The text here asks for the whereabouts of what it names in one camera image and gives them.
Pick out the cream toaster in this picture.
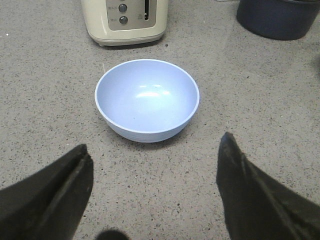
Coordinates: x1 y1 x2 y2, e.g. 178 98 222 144
81 0 169 47

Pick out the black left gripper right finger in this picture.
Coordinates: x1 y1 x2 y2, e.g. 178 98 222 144
216 132 320 240

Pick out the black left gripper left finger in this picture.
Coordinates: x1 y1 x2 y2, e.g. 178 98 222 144
0 144 94 240

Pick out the blue bowl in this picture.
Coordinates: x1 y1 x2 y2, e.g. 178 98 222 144
94 59 200 143

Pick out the dark blue saucepan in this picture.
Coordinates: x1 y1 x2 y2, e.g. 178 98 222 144
236 0 320 41

